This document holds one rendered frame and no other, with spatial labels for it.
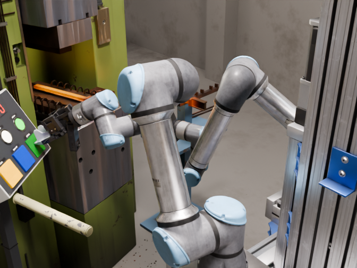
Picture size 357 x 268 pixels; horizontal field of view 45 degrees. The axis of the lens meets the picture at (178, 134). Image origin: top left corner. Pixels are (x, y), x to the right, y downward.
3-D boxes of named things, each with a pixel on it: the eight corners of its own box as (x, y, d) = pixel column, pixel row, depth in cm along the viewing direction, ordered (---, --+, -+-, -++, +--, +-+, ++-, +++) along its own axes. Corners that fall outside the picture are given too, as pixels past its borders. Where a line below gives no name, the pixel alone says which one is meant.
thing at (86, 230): (94, 233, 178) (93, 223, 176) (85, 240, 174) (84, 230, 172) (23, 200, 199) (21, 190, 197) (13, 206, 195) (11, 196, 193)
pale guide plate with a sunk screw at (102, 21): (111, 41, 223) (109, 7, 216) (99, 44, 217) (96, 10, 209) (108, 40, 224) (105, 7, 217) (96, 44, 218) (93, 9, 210)
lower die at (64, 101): (99, 111, 210) (98, 94, 206) (69, 126, 195) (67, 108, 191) (40, 94, 230) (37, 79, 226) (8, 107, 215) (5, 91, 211)
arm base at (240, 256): (258, 269, 129) (261, 243, 124) (221, 294, 120) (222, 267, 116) (223, 242, 139) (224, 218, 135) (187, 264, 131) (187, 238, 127)
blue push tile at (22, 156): (36, 160, 155) (23, 144, 153) (26, 172, 148) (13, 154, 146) (32, 162, 155) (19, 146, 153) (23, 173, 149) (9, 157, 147)
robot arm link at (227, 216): (253, 245, 124) (256, 206, 118) (215, 263, 117) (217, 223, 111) (227, 223, 133) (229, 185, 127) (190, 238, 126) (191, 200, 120)
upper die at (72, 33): (92, 38, 194) (91, 17, 190) (59, 49, 179) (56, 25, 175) (29, 27, 214) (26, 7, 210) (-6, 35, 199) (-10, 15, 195)
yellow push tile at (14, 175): (23, 175, 146) (9, 158, 144) (13, 187, 139) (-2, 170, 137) (19, 177, 147) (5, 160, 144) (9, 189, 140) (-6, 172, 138)
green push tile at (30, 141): (46, 148, 164) (34, 132, 162) (38, 157, 157) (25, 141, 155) (42, 150, 164) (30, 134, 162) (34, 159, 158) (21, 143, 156)
